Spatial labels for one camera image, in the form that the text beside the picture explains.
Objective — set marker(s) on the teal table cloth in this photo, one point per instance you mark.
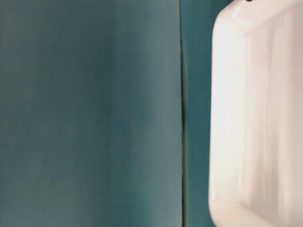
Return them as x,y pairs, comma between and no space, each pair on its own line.
90,113

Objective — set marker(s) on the white plastic case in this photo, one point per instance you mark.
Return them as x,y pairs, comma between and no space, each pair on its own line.
256,141

